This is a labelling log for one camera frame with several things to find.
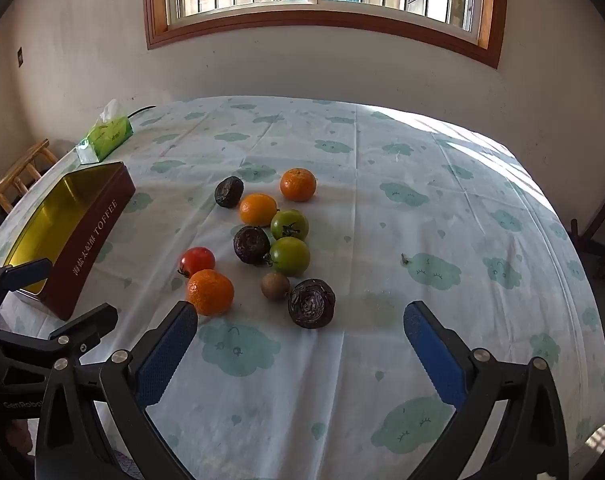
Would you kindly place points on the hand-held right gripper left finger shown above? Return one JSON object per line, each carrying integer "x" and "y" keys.
{"x": 167, "y": 355}

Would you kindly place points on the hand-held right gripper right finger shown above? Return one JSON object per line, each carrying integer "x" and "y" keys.
{"x": 432, "y": 355}

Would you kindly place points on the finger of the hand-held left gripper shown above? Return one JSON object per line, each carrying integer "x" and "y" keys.
{"x": 90, "y": 322}
{"x": 27, "y": 272}

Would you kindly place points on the dark red tin box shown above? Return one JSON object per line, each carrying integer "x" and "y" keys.
{"x": 95, "y": 240}

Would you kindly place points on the green tomato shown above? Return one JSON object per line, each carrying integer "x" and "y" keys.
{"x": 289, "y": 224}
{"x": 289, "y": 256}

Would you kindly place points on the bumpy orange mandarin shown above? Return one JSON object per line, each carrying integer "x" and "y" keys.
{"x": 298, "y": 184}
{"x": 210, "y": 292}

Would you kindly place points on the red tomato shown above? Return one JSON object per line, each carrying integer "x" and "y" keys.
{"x": 197, "y": 261}

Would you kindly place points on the small dark fruit stem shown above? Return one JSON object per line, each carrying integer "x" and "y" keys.
{"x": 405, "y": 259}

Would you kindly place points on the light wooden chair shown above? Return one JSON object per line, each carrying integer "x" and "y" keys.
{"x": 22, "y": 170}

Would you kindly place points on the small brown kiwi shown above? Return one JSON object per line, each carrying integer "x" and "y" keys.
{"x": 275, "y": 286}

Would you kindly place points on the dark wrinkled passion fruit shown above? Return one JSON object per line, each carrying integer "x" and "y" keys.
{"x": 252, "y": 245}
{"x": 229, "y": 191}
{"x": 311, "y": 303}

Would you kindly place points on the cloud-print white tablecloth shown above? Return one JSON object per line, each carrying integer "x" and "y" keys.
{"x": 407, "y": 200}

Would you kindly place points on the green tissue box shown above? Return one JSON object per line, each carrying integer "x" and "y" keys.
{"x": 105, "y": 135}

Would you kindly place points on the smooth orange mandarin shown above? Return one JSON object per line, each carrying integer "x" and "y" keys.
{"x": 258, "y": 209}

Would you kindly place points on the dark wooden chair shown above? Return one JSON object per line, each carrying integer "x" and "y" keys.
{"x": 602, "y": 230}

